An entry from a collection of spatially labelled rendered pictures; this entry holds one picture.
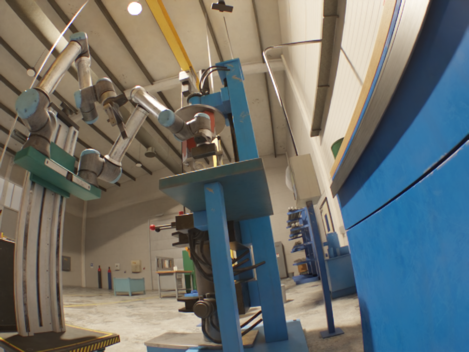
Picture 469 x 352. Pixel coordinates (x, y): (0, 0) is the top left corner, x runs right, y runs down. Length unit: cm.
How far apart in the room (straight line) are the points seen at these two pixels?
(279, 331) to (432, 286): 147
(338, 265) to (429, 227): 337
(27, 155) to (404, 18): 137
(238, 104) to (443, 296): 214
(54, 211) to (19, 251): 39
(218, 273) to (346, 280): 307
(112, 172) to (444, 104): 177
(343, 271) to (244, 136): 257
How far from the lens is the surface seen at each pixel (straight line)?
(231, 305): 81
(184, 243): 161
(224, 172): 84
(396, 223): 44
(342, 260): 372
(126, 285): 966
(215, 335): 185
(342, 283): 373
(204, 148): 119
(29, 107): 130
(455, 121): 28
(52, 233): 162
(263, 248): 170
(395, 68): 33
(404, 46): 31
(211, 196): 86
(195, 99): 249
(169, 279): 785
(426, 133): 32
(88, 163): 169
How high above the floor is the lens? 68
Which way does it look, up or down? 24 degrees up
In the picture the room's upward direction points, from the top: 8 degrees counter-clockwise
